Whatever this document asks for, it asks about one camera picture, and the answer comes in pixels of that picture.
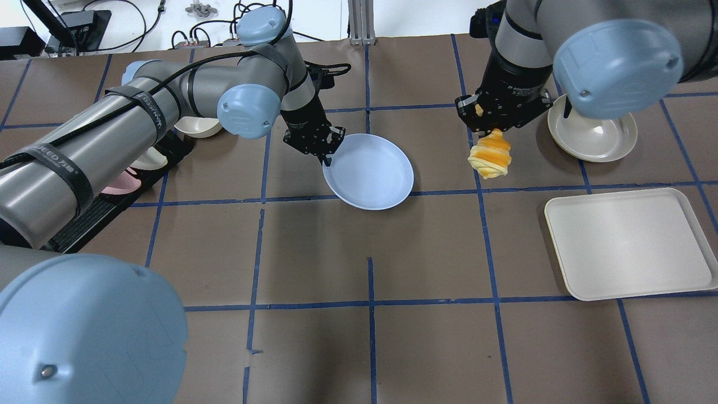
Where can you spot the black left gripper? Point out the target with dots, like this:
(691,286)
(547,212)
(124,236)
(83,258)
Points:
(303,120)

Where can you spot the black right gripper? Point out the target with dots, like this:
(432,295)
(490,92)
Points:
(515,80)

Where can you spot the blue plate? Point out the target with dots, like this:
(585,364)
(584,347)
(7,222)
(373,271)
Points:
(369,172)

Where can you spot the orange glazed bread roll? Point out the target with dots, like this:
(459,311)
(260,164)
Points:
(490,157)

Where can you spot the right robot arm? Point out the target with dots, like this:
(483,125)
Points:
(609,57)

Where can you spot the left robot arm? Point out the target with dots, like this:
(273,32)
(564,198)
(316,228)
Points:
(84,328)

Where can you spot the white shallow plate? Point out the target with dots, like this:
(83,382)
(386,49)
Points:
(593,141)

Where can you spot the cream plate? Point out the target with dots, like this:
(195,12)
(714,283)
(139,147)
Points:
(150,160)

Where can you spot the pink plate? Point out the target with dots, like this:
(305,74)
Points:
(126,183)

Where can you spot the cream bowl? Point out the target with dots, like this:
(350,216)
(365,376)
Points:
(198,127)

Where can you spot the white rectangular tray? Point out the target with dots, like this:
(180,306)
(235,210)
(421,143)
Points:
(629,244)

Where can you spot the black dish rack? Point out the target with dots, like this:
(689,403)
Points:
(105,208)

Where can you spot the black monitor stand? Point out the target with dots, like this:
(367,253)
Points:
(74,32)

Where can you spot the aluminium frame post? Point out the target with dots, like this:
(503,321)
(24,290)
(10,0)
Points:
(361,29)

